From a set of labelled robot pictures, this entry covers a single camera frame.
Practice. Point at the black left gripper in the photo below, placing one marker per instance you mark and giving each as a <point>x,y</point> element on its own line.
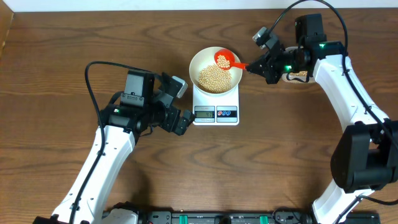
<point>168,125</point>

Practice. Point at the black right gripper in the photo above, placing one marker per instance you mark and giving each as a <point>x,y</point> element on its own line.
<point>272,76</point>

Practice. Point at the red plastic measuring scoop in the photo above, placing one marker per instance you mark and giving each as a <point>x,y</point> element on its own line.
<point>225,59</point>

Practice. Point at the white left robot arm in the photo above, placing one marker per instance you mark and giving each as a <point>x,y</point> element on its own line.
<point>120,127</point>

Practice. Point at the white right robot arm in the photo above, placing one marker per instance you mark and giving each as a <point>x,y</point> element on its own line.
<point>365,159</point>

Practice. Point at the white digital kitchen scale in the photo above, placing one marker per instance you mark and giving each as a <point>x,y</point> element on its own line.
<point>220,109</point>

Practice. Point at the soybeans in bowl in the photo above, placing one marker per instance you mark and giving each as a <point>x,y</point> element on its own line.
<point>213,79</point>

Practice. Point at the cream plastic bowl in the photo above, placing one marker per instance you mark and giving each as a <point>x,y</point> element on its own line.
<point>205,58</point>

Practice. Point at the clear container of soybeans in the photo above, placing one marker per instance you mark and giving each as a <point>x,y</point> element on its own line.
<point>298,78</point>

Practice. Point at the brown cardboard side panel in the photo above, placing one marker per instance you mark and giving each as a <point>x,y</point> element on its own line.
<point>6,19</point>

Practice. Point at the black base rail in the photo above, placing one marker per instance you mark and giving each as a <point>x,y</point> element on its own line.
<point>164,217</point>

